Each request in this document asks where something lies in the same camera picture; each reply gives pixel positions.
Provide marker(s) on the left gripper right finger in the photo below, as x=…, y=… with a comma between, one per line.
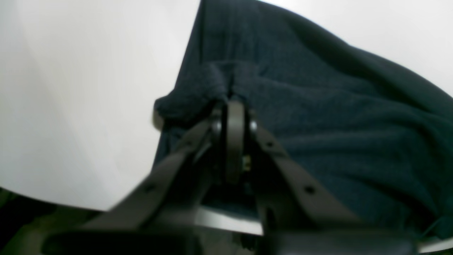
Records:
x=299, y=215

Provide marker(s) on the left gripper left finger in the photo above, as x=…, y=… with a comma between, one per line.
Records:
x=158, y=217

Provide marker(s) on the black long-sleeve T-shirt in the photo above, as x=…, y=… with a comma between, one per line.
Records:
x=374, y=133

